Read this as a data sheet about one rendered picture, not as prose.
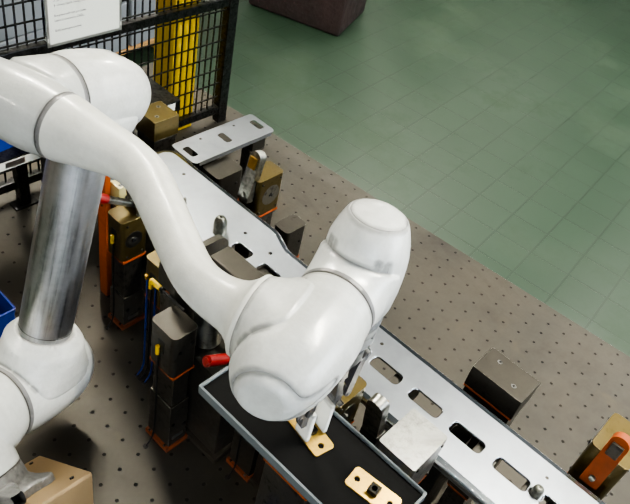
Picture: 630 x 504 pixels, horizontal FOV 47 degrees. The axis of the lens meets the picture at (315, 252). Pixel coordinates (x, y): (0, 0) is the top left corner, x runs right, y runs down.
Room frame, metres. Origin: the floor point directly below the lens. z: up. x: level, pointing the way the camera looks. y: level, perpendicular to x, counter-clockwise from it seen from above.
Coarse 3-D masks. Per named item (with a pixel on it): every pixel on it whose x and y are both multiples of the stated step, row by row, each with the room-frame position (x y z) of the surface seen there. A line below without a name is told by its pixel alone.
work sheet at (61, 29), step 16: (48, 0) 1.61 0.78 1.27; (64, 0) 1.64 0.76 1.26; (80, 0) 1.68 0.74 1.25; (96, 0) 1.72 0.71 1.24; (112, 0) 1.76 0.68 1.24; (48, 16) 1.60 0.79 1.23; (64, 16) 1.64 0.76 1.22; (80, 16) 1.68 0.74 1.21; (96, 16) 1.72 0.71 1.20; (112, 16) 1.76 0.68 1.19; (48, 32) 1.60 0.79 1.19; (64, 32) 1.64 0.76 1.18; (80, 32) 1.68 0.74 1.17; (96, 32) 1.72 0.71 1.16
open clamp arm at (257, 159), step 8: (256, 152) 1.41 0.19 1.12; (264, 152) 1.43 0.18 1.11; (248, 160) 1.42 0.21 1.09; (256, 160) 1.40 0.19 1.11; (264, 160) 1.41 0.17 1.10; (248, 168) 1.41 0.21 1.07; (256, 168) 1.40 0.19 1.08; (248, 176) 1.40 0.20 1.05; (256, 176) 1.40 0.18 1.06; (240, 184) 1.40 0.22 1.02; (248, 184) 1.39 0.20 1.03; (240, 192) 1.40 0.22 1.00; (248, 192) 1.39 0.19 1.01; (248, 200) 1.38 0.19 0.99
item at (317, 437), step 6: (294, 420) 0.67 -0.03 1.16; (294, 426) 0.66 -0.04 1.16; (312, 432) 0.65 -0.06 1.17; (318, 432) 0.66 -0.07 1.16; (312, 438) 0.64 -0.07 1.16; (318, 438) 0.65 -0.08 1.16; (324, 438) 0.65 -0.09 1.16; (306, 444) 0.63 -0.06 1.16; (312, 444) 0.63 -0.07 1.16; (318, 444) 0.64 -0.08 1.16; (324, 444) 0.64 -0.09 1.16; (330, 444) 0.64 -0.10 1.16; (312, 450) 0.62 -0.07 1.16; (318, 450) 0.62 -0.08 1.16; (324, 450) 0.63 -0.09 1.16; (318, 456) 0.62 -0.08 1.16
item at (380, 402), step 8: (368, 400) 0.79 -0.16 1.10; (376, 400) 0.79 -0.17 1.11; (384, 400) 0.79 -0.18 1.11; (368, 408) 0.79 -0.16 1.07; (376, 408) 0.78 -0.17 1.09; (384, 408) 0.78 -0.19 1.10; (368, 416) 0.80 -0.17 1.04; (376, 416) 0.78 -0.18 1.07; (384, 416) 0.79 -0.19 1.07; (368, 424) 0.80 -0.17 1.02; (376, 424) 0.79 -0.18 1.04; (384, 424) 0.80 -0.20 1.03; (368, 432) 0.80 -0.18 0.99; (376, 432) 0.79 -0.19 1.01
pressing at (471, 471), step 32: (192, 192) 1.35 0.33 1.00; (224, 192) 1.38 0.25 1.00; (256, 224) 1.29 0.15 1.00; (256, 256) 1.18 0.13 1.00; (288, 256) 1.21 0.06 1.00; (384, 352) 1.00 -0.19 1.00; (384, 384) 0.91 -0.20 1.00; (416, 384) 0.93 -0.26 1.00; (448, 384) 0.95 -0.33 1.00; (448, 416) 0.88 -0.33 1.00; (480, 416) 0.90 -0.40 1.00; (448, 448) 0.80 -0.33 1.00; (512, 448) 0.84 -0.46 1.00; (480, 480) 0.75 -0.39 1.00; (544, 480) 0.79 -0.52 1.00; (576, 480) 0.81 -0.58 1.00
